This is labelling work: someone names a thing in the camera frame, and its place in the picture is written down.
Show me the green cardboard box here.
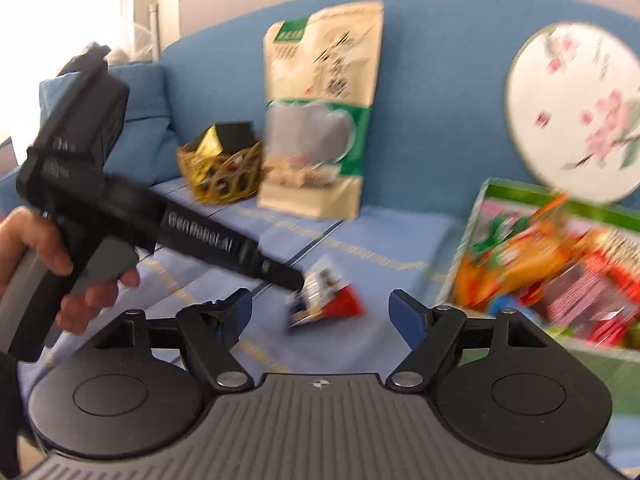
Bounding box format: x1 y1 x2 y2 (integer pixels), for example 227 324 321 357
440 177 640 416

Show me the round floral fan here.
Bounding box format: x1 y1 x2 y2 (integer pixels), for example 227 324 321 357
505 22 640 206

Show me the light blue striped blanket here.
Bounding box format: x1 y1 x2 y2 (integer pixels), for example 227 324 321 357
15 175 501 376

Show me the woven bamboo basket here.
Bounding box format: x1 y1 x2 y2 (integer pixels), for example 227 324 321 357
176 137 263 206

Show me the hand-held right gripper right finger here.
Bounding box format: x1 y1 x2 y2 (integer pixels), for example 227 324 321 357
386 288 551 392

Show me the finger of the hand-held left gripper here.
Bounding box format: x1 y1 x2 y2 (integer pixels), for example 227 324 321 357
257 255 306 292

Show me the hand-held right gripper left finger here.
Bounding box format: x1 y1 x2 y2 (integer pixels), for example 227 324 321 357
92 287 255 392

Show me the large beige grain pouch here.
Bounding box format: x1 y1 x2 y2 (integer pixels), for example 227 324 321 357
257 0 385 221

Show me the blue cushion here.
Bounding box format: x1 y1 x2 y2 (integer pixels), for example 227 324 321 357
40 62 183 186

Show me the small white red blue packet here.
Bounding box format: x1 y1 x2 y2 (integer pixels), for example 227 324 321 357
287 255 366 331

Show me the small black box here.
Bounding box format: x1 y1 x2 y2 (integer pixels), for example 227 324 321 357
215 121 257 153

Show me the blue sofa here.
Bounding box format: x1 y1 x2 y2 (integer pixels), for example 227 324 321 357
0 0 640 311

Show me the gold foil packet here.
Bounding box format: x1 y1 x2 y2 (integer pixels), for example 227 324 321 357
192 125 226 158

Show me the person's left hand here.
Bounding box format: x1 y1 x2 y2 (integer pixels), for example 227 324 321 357
0 206 142 334

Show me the pile of mixed snack packets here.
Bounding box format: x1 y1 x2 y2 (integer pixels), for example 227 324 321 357
455 195 640 348

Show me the white metal rack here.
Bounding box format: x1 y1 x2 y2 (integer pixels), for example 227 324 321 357
132 4 162 61

